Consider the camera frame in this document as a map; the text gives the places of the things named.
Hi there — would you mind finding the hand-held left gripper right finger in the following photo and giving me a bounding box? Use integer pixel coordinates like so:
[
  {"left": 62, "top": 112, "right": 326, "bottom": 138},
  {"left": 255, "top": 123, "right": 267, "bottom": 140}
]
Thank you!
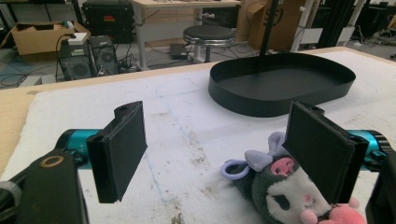
[{"left": 281, "top": 101, "right": 370, "bottom": 205}]

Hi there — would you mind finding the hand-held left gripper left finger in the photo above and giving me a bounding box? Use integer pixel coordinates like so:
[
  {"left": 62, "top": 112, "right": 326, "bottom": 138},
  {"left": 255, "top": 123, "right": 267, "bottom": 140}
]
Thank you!
[{"left": 86, "top": 100, "right": 149, "bottom": 204}]

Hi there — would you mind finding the grey and white plush toy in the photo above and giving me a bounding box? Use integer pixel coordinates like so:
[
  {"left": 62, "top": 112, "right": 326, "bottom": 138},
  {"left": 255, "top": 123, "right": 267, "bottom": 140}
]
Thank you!
[{"left": 220, "top": 131, "right": 368, "bottom": 224}]

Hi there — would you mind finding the black oval tray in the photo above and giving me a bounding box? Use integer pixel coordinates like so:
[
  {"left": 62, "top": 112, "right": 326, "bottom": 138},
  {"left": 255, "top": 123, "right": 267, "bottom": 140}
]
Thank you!
[{"left": 207, "top": 51, "right": 357, "bottom": 119}]

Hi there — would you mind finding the black computer tower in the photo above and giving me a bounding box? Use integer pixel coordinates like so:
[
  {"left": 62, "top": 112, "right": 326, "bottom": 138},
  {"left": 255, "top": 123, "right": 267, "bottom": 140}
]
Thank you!
[
  {"left": 58, "top": 39, "right": 94, "bottom": 82},
  {"left": 89, "top": 35, "right": 120, "bottom": 77}
]

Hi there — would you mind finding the black power adapter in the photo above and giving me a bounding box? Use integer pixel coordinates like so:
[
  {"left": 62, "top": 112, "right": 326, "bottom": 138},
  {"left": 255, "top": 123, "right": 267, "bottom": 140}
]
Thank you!
[{"left": 169, "top": 43, "right": 189, "bottom": 61}]

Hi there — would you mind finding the small white box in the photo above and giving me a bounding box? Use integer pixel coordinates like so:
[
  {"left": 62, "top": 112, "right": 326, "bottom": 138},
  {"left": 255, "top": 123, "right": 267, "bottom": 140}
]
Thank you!
[{"left": 67, "top": 32, "right": 89, "bottom": 47}]

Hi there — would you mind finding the black hard case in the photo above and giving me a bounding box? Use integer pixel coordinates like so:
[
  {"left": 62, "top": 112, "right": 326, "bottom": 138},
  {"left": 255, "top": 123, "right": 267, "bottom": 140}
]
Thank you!
[{"left": 81, "top": 0, "right": 135, "bottom": 44}]

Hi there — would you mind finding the black metal pole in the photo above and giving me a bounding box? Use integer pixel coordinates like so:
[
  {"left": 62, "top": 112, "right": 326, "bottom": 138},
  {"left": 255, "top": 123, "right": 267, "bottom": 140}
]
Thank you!
[{"left": 259, "top": 0, "right": 280, "bottom": 58}]

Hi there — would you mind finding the tall cardboard box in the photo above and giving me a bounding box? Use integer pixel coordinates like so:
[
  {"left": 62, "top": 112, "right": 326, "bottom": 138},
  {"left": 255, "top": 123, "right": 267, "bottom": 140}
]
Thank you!
[{"left": 235, "top": 0, "right": 307, "bottom": 52}]

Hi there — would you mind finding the open cardboard box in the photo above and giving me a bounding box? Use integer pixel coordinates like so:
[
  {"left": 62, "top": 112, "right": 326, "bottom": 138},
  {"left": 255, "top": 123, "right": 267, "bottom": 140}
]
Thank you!
[{"left": 9, "top": 21, "right": 92, "bottom": 57}]

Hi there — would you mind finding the round black stool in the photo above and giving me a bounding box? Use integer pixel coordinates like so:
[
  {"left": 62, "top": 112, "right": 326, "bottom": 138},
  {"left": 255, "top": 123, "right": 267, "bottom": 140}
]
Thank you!
[{"left": 182, "top": 24, "right": 236, "bottom": 63}]

